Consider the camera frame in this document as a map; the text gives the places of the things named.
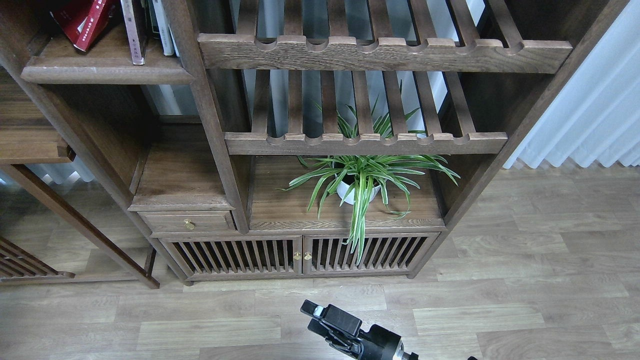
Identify green spine upright book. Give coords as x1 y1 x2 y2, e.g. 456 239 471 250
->
145 0 160 40

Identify wooden side rack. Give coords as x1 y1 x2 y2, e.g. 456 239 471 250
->
0 237 76 284

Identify maroon book white characters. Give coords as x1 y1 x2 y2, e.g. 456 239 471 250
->
120 0 147 65

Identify dark wooden bookshelf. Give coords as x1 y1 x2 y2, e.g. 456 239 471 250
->
1 0 630 285

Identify red paperback book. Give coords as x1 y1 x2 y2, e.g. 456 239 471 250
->
49 0 121 53

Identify white upright book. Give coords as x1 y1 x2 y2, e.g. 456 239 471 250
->
151 0 176 56

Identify green spider plant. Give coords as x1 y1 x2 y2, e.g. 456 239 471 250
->
278 80 461 265

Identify white plant pot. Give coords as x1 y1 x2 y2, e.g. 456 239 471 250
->
335 175 381 206

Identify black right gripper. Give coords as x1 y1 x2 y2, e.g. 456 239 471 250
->
300 300 405 360

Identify white pleated curtain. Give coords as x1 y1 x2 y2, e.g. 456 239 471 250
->
503 0 640 169

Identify brass drawer knob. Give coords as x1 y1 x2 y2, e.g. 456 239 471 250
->
184 219 195 231

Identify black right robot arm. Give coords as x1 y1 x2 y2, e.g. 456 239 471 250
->
300 300 419 360

